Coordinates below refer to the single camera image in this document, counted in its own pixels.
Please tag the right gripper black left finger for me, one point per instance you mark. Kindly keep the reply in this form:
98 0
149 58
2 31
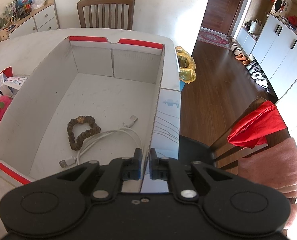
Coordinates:
115 174

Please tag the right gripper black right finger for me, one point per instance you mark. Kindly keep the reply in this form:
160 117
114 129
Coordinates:
174 173

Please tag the red white cardboard box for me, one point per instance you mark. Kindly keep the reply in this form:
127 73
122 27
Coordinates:
81 76

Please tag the light blue table mat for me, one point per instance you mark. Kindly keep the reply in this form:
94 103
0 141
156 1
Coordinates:
158 112

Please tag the red cloth on chair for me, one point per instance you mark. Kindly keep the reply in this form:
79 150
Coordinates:
252 129

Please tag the pink towel on chair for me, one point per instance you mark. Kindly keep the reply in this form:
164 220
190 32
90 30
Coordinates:
275 167

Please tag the floral tissue pack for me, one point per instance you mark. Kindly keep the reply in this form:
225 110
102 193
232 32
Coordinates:
11 85

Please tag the red patterned door rug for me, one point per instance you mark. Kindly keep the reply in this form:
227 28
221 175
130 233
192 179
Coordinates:
213 37

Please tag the wooden dining chair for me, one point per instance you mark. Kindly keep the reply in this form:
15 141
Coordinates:
113 14

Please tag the white tall cupboard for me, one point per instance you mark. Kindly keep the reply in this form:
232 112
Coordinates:
274 50

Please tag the white handbag on shelf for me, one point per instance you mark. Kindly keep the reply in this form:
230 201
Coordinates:
255 27

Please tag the white wooden drawer cabinet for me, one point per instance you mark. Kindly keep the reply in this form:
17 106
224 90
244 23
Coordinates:
39 20

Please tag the brown entrance door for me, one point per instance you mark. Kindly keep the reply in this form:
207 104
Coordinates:
221 15

